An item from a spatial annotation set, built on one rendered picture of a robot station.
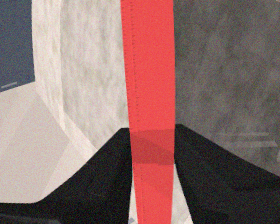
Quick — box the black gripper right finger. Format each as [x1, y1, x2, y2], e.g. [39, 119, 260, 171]
[174, 124, 280, 224]

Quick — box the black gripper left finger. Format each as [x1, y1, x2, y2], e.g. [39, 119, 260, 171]
[0, 127, 132, 224]

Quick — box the red box lid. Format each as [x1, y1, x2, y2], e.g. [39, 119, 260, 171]
[120, 0, 175, 224]

